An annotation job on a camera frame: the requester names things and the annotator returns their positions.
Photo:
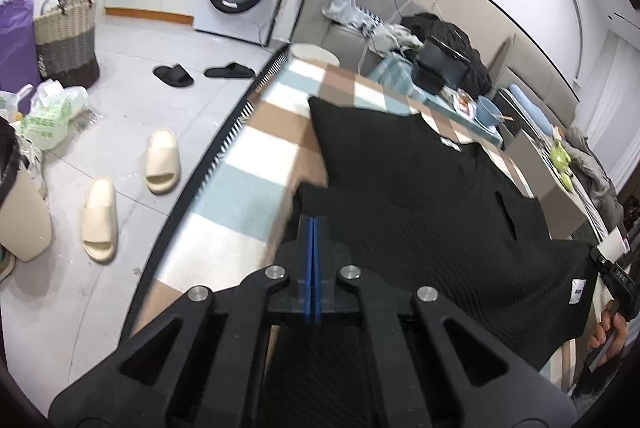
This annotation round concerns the black slipper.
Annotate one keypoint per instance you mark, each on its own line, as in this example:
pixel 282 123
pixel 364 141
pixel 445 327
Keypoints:
pixel 172 76
pixel 230 71

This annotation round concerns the grey green clothes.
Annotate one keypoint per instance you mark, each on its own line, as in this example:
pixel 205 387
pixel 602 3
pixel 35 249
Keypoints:
pixel 395 38

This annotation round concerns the beige sofa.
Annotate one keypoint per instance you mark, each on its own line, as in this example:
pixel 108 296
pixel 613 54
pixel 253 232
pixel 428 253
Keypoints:
pixel 345 41

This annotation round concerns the white round stool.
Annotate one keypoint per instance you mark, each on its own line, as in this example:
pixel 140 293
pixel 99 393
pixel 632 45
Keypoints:
pixel 315 52

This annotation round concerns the person's right hand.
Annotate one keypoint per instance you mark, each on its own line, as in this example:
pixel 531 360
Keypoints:
pixel 612 333

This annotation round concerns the green plastic toy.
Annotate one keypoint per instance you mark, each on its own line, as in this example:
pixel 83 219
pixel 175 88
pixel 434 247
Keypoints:
pixel 567 179

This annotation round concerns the green toy figure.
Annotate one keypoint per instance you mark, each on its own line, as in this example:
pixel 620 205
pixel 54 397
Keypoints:
pixel 559 154

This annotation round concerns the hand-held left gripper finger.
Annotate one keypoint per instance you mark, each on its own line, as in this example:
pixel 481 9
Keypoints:
pixel 309 283
pixel 318 283

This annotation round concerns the light blue pillow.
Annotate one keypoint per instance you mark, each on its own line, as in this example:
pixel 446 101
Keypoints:
pixel 530 101

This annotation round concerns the checkered blanket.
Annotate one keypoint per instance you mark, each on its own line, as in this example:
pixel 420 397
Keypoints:
pixel 240 188

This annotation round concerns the wicker laundry basket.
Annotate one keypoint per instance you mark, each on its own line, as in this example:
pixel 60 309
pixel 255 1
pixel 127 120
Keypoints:
pixel 65 43

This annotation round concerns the small table with checkered cloth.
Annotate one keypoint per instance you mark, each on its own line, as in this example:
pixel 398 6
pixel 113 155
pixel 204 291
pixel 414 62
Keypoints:
pixel 395 73

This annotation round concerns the beige trash bin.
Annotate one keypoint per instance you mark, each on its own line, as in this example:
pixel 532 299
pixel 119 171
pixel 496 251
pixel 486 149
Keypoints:
pixel 25 228

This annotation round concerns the grey container with black lid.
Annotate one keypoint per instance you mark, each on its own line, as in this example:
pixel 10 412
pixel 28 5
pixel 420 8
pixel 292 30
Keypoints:
pixel 445 66

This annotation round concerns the white green plastic bag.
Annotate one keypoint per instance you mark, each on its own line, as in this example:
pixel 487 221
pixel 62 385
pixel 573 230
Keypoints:
pixel 50 118

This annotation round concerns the black knit sweater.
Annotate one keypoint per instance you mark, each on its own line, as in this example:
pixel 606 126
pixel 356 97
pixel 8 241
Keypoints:
pixel 425 188

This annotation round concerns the grey clothing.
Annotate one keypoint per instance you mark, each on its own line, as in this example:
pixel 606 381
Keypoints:
pixel 595 178

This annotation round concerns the cream slipper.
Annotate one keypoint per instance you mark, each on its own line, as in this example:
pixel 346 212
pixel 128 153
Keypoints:
pixel 99 223
pixel 162 163

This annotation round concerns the purple bag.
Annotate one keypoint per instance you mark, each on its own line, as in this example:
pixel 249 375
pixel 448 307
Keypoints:
pixel 15 43

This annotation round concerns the black jacket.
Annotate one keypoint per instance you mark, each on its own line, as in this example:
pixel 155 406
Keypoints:
pixel 450 31

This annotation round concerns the blue bowl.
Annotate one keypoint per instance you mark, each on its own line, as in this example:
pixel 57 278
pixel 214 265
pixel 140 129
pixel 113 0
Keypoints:
pixel 487 111

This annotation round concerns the beige upholstered bed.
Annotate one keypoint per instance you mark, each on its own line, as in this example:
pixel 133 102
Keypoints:
pixel 530 78

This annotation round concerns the white curtain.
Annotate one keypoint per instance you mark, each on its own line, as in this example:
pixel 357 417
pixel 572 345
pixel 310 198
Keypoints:
pixel 620 108

